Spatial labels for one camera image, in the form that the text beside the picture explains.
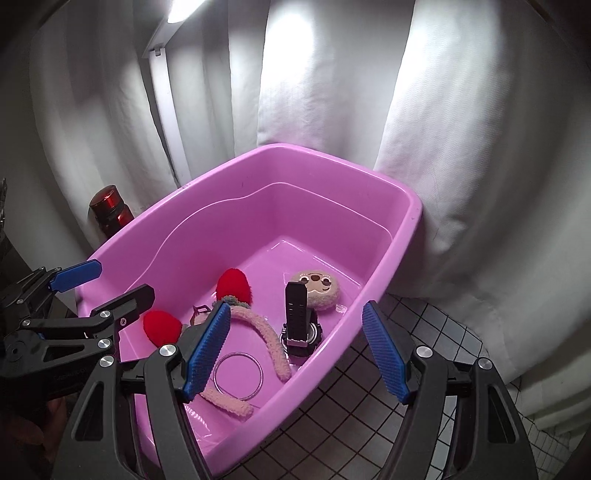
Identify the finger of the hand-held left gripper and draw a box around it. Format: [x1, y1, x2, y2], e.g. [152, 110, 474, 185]
[18, 284, 156, 358]
[7, 258, 103, 324]

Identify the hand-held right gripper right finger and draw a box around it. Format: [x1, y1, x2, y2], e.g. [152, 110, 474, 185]
[361, 300, 539, 480]

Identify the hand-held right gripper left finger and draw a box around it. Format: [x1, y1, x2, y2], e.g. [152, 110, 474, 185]
[55, 302, 232, 480]

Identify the large silver bangle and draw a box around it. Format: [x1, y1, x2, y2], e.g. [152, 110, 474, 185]
[213, 352, 264, 401]

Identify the pink strawberry plush headband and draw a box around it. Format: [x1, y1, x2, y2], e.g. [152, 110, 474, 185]
[142, 268, 293, 416]

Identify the beige plush keychain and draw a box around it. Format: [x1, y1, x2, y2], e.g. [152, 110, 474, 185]
[290, 270, 348, 315]

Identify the black digital wristwatch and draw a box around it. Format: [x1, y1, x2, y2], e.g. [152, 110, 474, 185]
[279, 280, 324, 357]

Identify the pink plastic tub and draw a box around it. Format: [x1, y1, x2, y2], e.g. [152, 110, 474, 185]
[74, 142, 423, 480]

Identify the person's left hand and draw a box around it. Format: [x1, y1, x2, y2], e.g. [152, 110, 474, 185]
[0, 394, 70, 480]

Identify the white black-grid tablecloth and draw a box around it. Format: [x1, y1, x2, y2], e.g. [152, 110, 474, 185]
[245, 291, 591, 480]

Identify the red bottle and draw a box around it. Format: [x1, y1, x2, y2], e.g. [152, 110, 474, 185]
[89, 185, 136, 241]

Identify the white curtain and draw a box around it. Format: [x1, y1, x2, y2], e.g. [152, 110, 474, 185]
[0, 0, 591, 435]

